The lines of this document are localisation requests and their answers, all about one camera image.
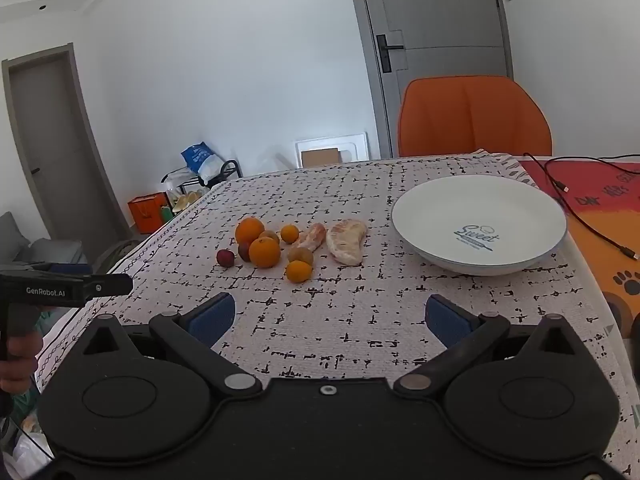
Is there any grey sofa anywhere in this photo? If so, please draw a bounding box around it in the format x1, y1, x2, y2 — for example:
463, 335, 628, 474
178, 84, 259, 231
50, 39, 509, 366
0, 211, 85, 267

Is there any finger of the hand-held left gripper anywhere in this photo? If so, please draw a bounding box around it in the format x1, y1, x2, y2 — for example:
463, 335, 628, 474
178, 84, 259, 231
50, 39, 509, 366
80, 273, 134, 303

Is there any pale peeled pomelo segment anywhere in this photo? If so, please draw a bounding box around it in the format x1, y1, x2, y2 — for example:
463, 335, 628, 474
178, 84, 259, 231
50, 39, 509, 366
326, 219, 369, 267

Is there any orange chair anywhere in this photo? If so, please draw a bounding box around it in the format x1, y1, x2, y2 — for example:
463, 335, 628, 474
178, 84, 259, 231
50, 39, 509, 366
397, 75, 554, 158

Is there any black cable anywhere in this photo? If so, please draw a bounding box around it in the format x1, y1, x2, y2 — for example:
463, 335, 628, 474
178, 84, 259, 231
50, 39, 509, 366
544, 156, 640, 193
523, 152, 640, 262

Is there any cardboard box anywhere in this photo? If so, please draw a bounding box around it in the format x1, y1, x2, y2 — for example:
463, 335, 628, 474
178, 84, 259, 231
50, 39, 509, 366
301, 147, 343, 169

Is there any pinkish peeled pomelo segment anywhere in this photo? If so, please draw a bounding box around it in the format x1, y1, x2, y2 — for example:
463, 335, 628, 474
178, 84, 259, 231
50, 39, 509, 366
290, 222, 327, 253

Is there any orange paper bag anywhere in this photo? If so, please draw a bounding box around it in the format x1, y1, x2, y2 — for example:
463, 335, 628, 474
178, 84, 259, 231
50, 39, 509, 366
127, 192, 171, 235

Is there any red orange printed mat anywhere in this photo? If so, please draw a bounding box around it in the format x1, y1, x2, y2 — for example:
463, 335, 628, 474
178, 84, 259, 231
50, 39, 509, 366
520, 157, 640, 333

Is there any person's left hand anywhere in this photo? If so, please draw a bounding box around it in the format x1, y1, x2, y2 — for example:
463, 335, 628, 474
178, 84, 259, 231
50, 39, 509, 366
0, 332, 45, 396

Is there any black metal rack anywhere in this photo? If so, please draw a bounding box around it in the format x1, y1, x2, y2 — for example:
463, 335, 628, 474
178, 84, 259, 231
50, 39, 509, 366
161, 159, 244, 197

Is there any white plate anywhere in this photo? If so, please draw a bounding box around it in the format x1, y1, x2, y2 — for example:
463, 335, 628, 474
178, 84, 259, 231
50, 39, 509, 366
391, 175, 568, 277

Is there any large orange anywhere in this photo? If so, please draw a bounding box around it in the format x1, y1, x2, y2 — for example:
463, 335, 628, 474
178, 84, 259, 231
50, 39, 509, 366
235, 217, 265, 246
248, 236, 282, 269

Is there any brown framed grey door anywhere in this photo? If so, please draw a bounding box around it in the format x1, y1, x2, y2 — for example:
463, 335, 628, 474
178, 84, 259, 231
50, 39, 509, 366
1, 42, 127, 242

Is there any black door handle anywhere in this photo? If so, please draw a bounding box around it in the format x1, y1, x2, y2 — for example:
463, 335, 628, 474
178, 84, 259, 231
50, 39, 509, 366
376, 34, 405, 74

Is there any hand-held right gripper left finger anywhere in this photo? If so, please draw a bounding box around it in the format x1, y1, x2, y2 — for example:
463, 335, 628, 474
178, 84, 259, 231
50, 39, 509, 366
75, 292, 263, 402

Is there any white foam packaging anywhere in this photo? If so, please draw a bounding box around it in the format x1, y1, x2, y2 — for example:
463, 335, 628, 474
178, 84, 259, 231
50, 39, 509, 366
294, 131, 370, 170

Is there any blue white bag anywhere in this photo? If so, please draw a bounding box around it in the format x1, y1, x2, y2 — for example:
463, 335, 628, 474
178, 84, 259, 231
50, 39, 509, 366
180, 142, 224, 189

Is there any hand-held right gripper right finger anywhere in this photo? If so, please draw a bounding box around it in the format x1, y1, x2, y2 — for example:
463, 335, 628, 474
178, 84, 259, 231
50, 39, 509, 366
392, 294, 581, 403

